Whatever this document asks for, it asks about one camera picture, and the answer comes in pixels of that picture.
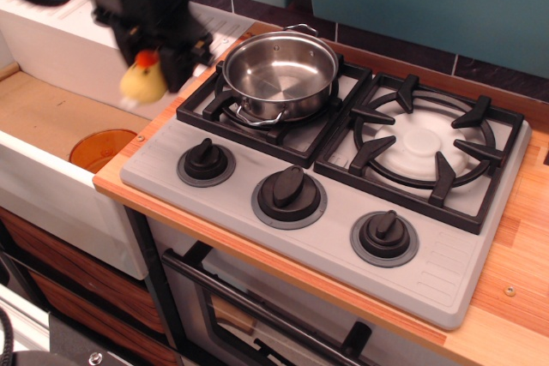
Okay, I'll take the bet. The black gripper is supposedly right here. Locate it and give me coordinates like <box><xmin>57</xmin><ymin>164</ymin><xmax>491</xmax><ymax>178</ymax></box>
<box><xmin>93</xmin><ymin>0</ymin><xmax>213</xmax><ymax>93</ymax></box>

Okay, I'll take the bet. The yellow stuffed duck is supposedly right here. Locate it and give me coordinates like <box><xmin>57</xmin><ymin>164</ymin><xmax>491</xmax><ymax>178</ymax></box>
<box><xmin>119</xmin><ymin>50</ymin><xmax>167</xmax><ymax>108</ymax></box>

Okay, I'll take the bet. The stainless steel pan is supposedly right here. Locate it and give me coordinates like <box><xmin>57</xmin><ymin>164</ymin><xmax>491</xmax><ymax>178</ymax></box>
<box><xmin>222</xmin><ymin>24</ymin><xmax>340</xmax><ymax>127</ymax></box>

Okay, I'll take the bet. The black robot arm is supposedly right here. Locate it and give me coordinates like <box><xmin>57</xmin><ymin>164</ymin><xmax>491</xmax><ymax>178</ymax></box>
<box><xmin>25</xmin><ymin>0</ymin><xmax>214</xmax><ymax>93</ymax></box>

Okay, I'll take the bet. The black left stove knob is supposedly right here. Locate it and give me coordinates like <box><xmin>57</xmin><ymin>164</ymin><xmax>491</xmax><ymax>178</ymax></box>
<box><xmin>177</xmin><ymin>138</ymin><xmax>236</xmax><ymax>188</ymax></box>

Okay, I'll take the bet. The black stove knob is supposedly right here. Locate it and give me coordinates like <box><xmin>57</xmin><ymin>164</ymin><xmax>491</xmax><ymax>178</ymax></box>
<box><xmin>177</xmin><ymin>138</ymin><xmax>236</xmax><ymax>188</ymax></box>
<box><xmin>350</xmin><ymin>210</ymin><xmax>419</xmax><ymax>268</ymax></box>
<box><xmin>251</xmin><ymin>165</ymin><xmax>328</xmax><ymax>231</ymax></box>

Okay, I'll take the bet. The black middle stove knob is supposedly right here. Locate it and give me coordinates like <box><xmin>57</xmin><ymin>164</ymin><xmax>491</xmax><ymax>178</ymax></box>
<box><xmin>251</xmin><ymin>165</ymin><xmax>328</xmax><ymax>231</ymax></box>

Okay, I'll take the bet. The grey toy stove top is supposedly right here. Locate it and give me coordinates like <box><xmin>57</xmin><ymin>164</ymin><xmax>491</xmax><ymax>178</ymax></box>
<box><xmin>118</xmin><ymin>33</ymin><xmax>533</xmax><ymax>332</ymax></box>

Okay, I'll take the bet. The black right stove knob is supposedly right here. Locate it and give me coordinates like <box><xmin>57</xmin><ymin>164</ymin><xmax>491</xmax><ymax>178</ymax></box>
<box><xmin>350</xmin><ymin>210</ymin><xmax>419</xmax><ymax>268</ymax></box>

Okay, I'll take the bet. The black left burner grate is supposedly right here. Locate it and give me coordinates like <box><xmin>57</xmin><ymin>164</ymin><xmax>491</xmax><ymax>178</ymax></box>
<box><xmin>176</xmin><ymin>55</ymin><xmax>372</xmax><ymax>168</ymax></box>

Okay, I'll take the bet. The black burner grate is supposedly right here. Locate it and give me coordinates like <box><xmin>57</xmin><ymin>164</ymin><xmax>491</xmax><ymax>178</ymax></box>
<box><xmin>314</xmin><ymin>74</ymin><xmax>526</xmax><ymax>234</ymax></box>
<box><xmin>176</xmin><ymin>55</ymin><xmax>372</xmax><ymax>168</ymax></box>

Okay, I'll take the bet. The white toy sink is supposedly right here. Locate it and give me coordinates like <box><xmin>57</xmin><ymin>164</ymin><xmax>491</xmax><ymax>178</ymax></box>
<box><xmin>0</xmin><ymin>0</ymin><xmax>258</xmax><ymax>280</ymax></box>

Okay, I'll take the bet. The orange plastic plate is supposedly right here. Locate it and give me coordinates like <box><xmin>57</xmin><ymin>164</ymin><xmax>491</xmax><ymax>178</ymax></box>
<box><xmin>69</xmin><ymin>129</ymin><xmax>136</xmax><ymax>173</ymax></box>

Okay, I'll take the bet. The wooden drawer front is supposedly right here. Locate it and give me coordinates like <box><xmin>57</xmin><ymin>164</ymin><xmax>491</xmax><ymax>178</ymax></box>
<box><xmin>1</xmin><ymin>209</ymin><xmax>181</xmax><ymax>365</ymax></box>

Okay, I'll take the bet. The black right burner grate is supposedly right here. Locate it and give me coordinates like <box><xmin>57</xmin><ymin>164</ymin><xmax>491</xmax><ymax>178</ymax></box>
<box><xmin>314</xmin><ymin>74</ymin><xmax>526</xmax><ymax>234</ymax></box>

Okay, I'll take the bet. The black braided cable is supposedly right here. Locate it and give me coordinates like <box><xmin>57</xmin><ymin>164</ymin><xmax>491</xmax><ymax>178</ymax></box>
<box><xmin>0</xmin><ymin>308</ymin><xmax>16</xmax><ymax>366</ymax></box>

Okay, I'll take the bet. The oven door with handle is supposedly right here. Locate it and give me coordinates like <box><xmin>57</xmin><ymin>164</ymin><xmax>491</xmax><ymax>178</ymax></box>
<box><xmin>161</xmin><ymin>242</ymin><xmax>374</xmax><ymax>365</ymax></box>

